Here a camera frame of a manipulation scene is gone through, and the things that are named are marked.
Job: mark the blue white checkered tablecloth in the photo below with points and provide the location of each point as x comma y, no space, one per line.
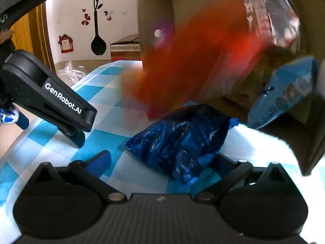
106,91

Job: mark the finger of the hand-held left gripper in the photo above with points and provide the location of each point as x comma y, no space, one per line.
76,138
22,120

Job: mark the red snack packet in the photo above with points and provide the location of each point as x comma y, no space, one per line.
198,56

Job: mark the red house socket sticker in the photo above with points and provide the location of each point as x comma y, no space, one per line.
65,43

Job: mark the clear crumpled plastic bag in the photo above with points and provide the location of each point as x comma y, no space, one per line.
69,72

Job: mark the silver snack packet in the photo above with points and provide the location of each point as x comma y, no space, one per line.
269,10

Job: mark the brown patterned box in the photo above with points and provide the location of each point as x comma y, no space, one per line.
125,49

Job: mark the black vase wall sticker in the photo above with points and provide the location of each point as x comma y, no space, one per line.
98,43

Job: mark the wooden door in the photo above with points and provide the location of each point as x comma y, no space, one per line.
28,35

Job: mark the blue white patterned cloth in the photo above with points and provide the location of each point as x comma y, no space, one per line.
7,116

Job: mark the light blue snack packet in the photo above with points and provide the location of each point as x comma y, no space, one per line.
287,94

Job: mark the brown cardboard box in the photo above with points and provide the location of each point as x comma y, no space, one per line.
155,12

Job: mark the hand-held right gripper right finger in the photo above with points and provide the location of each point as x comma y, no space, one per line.
241,170

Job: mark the dark blue snack packet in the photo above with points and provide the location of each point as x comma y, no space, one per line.
177,142

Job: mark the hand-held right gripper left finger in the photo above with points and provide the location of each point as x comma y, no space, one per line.
99,162

